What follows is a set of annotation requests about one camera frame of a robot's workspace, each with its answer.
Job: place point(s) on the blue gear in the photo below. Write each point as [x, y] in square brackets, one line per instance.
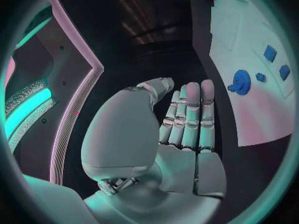
[241, 82]

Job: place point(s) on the white task board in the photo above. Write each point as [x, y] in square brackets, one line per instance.
[236, 31]

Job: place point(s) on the small blue peg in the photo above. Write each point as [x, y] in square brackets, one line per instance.
[260, 77]

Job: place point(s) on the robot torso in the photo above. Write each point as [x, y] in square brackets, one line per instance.
[70, 63]

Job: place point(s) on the blue square block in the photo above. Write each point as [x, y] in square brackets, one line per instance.
[270, 53]

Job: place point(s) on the blue rounded block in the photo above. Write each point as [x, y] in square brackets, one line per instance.
[284, 72]

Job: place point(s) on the glowing light bar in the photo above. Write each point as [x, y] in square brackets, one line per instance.
[25, 110]

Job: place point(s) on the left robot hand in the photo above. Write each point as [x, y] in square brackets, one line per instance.
[121, 130]

